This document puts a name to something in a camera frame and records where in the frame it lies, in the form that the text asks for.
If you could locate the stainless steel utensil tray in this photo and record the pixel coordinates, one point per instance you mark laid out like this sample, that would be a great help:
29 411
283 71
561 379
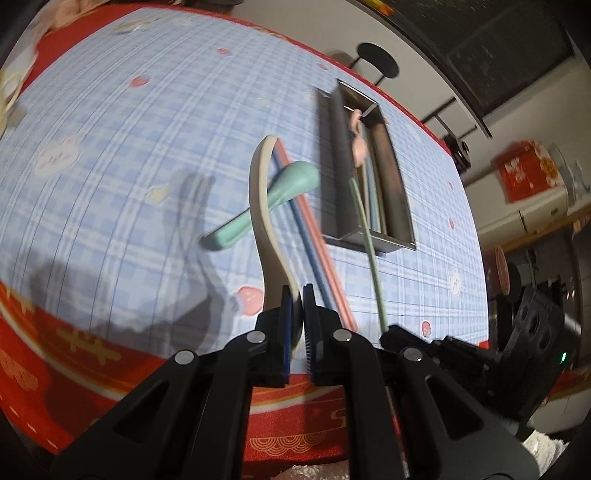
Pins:
391 184

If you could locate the black round chair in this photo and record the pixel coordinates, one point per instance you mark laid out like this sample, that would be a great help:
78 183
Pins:
376 57

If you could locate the pink spoon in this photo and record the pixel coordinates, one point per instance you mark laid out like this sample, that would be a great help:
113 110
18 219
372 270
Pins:
359 147

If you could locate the blue plaid tablecloth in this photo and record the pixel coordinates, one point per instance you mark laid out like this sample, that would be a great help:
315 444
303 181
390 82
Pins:
138 161

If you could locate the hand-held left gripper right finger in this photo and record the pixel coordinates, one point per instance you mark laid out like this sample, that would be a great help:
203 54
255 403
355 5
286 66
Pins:
310 332

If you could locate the black appliance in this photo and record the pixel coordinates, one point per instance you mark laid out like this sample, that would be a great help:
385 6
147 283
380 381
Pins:
461 152

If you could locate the blue chopstick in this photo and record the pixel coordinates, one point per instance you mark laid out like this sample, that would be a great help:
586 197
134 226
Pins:
307 235

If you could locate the green spoon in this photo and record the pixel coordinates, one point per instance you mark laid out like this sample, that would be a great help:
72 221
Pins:
295 177

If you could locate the pink chopstick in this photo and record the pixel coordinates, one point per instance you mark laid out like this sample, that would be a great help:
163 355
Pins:
323 258

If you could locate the white cabinet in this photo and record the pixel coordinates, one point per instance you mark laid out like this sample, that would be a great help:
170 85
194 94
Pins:
517 217

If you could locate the red round container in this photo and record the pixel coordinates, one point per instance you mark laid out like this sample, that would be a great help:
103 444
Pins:
501 272

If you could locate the beige spoon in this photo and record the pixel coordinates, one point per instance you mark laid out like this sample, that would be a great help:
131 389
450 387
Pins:
258 194

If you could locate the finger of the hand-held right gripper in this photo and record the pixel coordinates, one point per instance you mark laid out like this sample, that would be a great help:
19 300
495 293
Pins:
406 338
466 364

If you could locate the dark framed wall board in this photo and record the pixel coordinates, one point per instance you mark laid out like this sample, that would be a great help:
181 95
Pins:
498 55

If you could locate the red box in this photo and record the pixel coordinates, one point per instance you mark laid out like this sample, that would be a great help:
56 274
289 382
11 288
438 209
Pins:
526 173

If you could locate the black metal rack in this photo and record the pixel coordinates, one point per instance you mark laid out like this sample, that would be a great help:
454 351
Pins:
443 123

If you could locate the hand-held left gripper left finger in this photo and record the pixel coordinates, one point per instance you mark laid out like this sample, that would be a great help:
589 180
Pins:
288 332

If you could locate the green chopstick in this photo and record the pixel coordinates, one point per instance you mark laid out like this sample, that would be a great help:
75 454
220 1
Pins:
369 240

